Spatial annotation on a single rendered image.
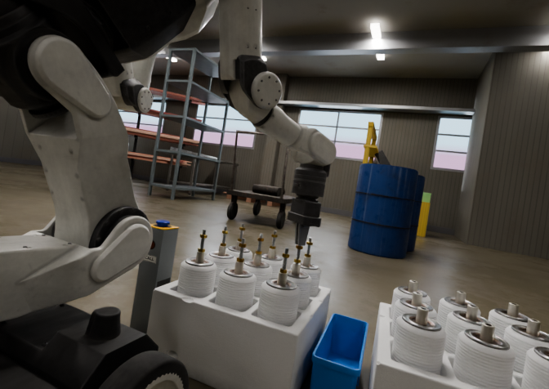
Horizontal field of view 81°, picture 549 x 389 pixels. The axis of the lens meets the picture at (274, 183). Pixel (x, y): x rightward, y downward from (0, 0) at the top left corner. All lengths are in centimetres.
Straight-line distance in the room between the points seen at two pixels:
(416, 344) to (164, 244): 68
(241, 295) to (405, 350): 37
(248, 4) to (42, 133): 46
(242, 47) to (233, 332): 62
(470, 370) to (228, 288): 52
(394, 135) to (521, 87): 237
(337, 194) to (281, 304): 664
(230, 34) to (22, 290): 58
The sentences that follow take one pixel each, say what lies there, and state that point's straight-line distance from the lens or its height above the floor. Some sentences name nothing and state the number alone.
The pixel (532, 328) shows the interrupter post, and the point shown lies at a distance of 95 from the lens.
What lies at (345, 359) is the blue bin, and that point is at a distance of 111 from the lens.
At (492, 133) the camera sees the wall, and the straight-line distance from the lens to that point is 598.
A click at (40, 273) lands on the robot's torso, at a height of 29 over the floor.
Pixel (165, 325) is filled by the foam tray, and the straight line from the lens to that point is 92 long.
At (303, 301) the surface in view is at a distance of 92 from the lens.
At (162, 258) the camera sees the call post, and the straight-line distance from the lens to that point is 101.
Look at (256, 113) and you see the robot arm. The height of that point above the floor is 64.
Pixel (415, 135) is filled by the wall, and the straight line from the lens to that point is 735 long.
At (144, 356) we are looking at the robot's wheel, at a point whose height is 20.
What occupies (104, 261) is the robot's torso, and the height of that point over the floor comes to 30.
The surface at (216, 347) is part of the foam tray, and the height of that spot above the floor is 9.
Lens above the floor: 49
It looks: level
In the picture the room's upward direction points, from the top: 9 degrees clockwise
